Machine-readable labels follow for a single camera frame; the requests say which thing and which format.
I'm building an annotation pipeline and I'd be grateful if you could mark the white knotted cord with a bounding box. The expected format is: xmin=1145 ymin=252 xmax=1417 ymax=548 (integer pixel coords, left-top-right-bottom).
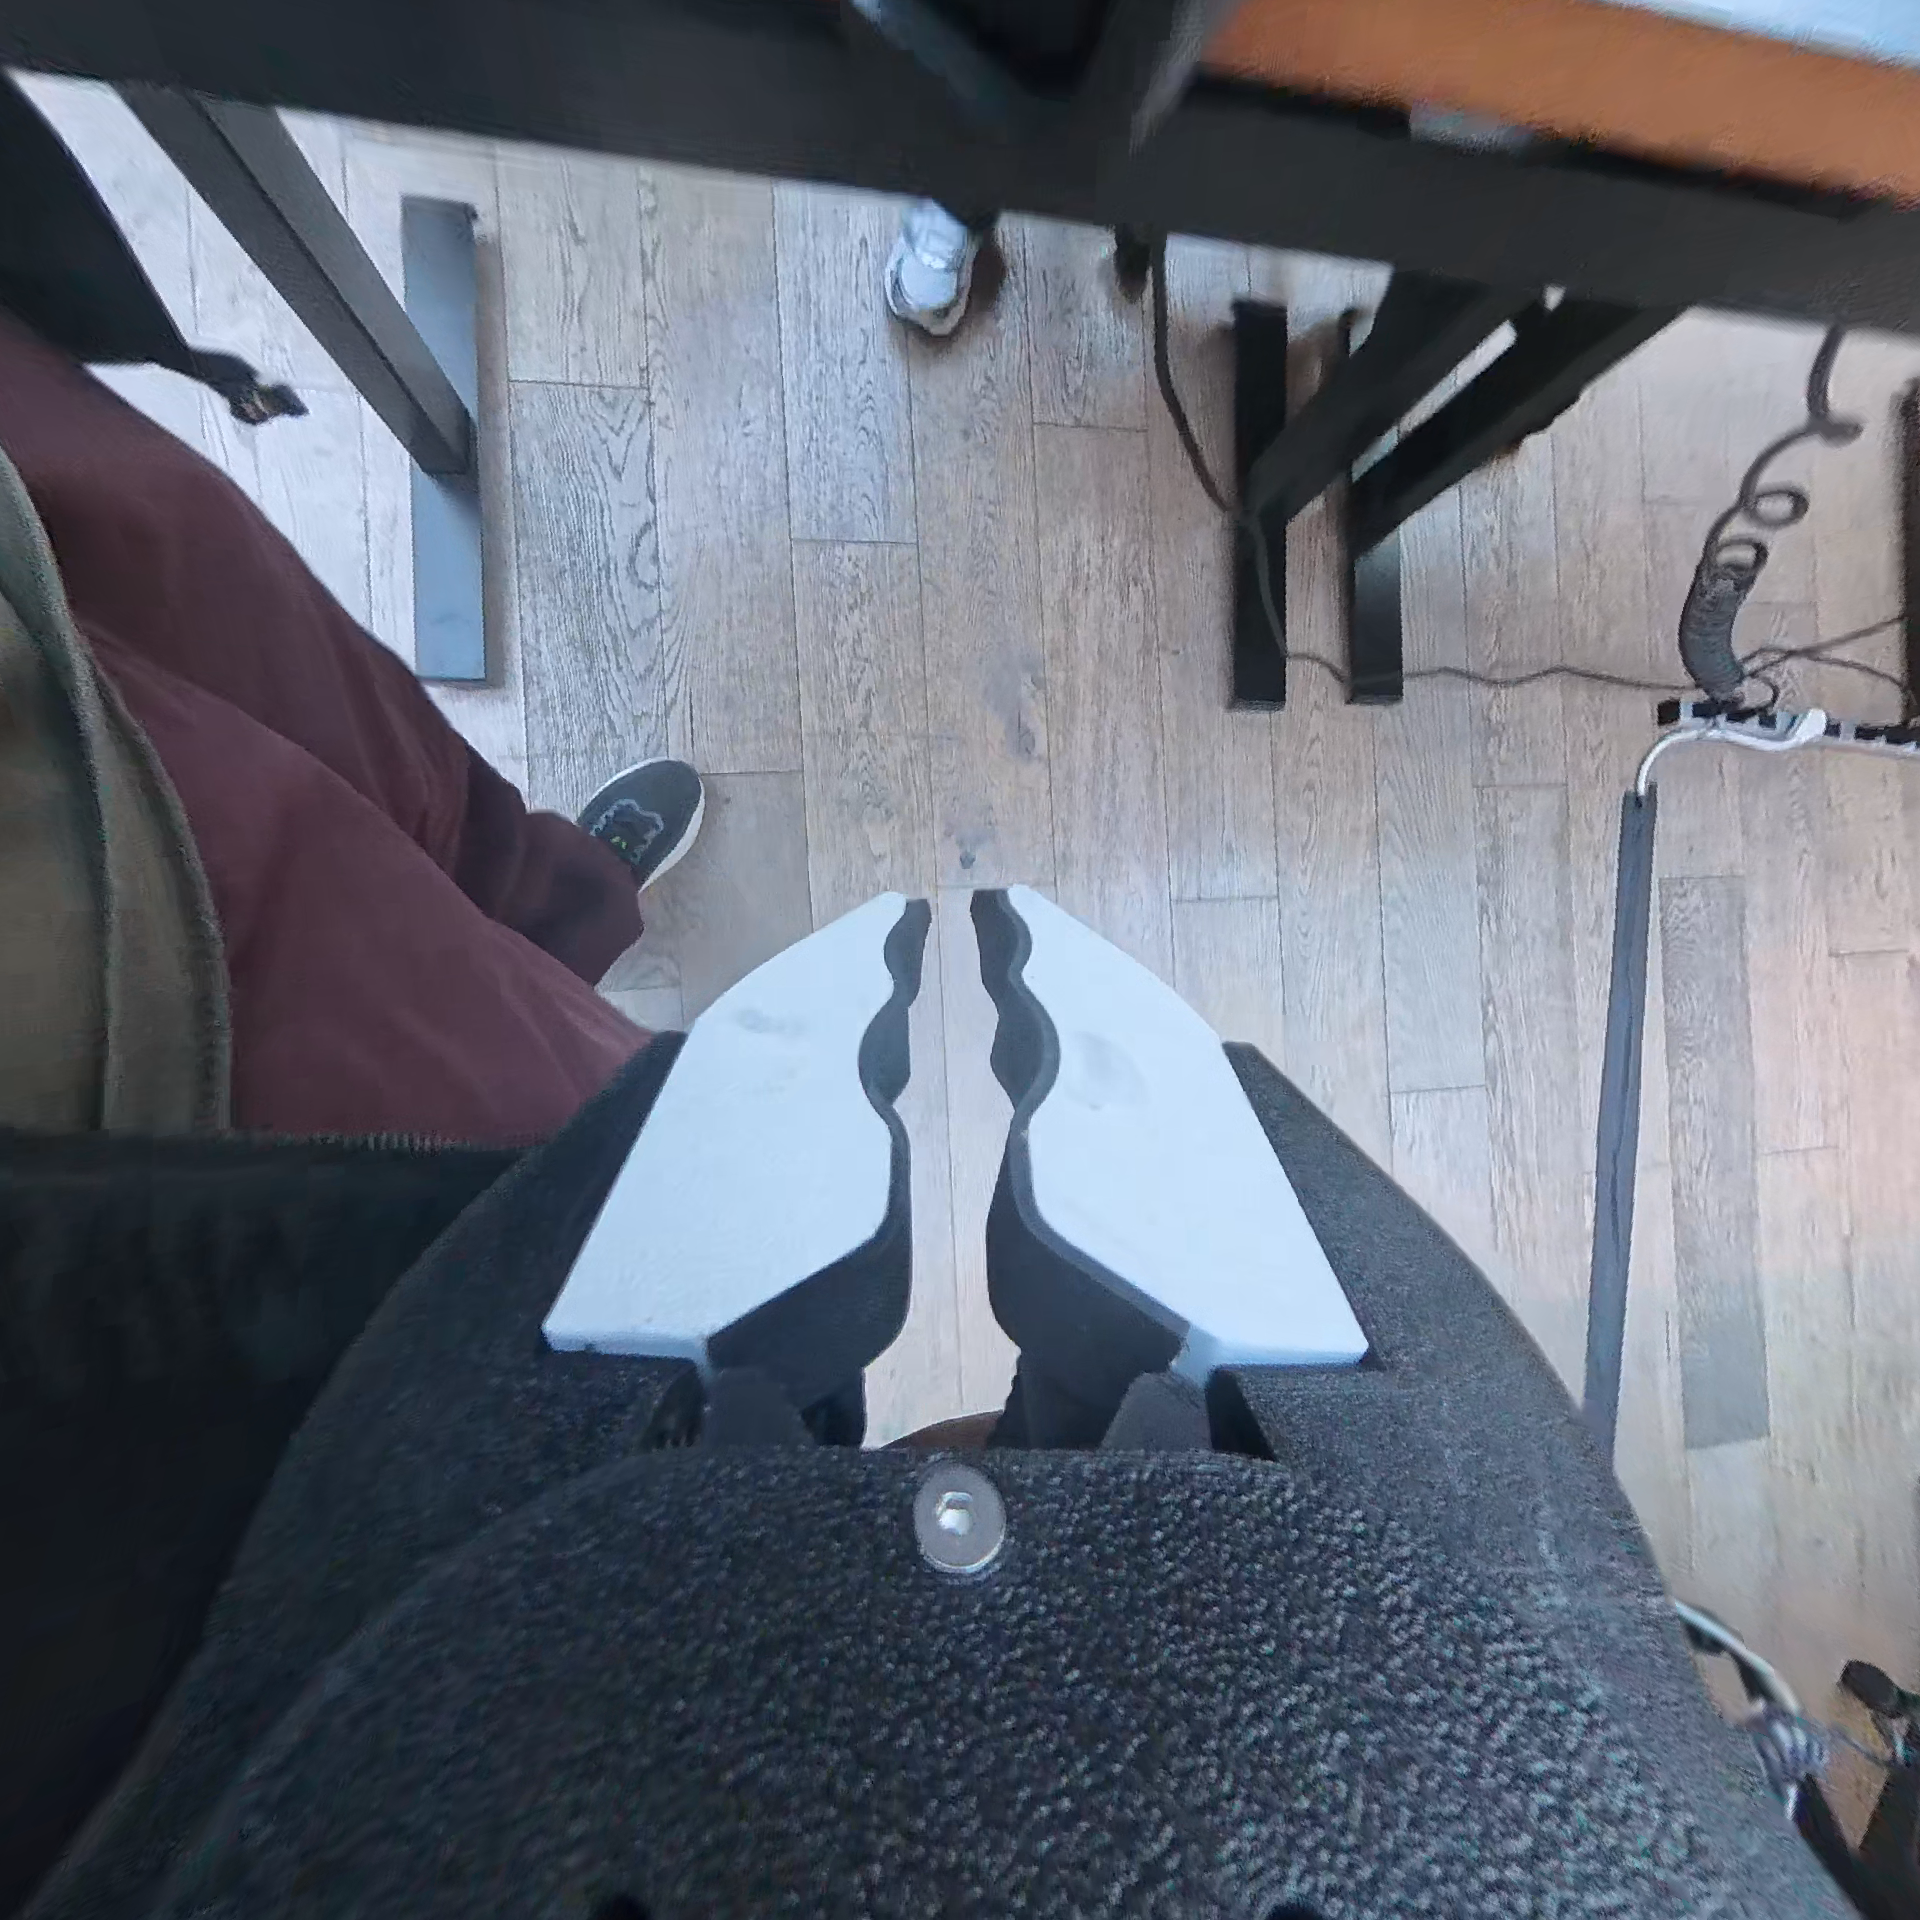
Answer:
xmin=1678 ymin=1602 xmax=1824 ymax=1794

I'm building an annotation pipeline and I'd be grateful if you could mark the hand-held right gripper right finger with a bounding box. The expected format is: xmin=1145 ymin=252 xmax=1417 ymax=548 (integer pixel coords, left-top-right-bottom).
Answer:
xmin=972 ymin=884 xmax=1369 ymax=1449

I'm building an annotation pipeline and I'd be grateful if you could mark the black metal desk leg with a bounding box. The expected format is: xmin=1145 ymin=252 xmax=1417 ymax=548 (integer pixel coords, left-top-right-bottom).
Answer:
xmin=120 ymin=81 xmax=495 ymax=687
xmin=1231 ymin=300 xmax=1292 ymax=710
xmin=1342 ymin=270 xmax=1683 ymax=705

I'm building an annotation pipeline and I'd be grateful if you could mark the black coiled cable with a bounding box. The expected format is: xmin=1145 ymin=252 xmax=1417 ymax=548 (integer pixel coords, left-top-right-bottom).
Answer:
xmin=1678 ymin=321 xmax=1864 ymax=705

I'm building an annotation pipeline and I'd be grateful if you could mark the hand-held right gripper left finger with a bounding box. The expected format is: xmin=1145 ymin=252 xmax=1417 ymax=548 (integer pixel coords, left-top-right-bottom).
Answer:
xmin=544 ymin=893 xmax=932 ymax=1445

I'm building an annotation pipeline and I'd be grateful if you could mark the white power strip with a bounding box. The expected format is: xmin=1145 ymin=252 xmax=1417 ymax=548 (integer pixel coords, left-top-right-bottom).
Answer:
xmin=1657 ymin=697 xmax=1920 ymax=751

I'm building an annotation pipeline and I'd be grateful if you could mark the black floor cable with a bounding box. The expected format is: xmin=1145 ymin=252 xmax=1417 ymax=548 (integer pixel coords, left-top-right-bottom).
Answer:
xmin=1147 ymin=224 xmax=1696 ymax=700

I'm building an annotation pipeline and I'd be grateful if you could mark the black cable bundle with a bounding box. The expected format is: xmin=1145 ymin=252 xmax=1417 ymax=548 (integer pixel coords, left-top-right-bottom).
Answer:
xmin=1740 ymin=1650 xmax=1920 ymax=1877

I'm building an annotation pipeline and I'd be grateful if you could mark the wooden desk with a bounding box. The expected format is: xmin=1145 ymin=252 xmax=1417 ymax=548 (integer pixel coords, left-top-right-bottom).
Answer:
xmin=0 ymin=0 xmax=1920 ymax=308

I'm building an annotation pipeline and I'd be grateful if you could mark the person's dark grey shoe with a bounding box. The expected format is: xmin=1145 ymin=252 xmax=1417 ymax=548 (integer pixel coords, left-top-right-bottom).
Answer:
xmin=574 ymin=756 xmax=706 ymax=893

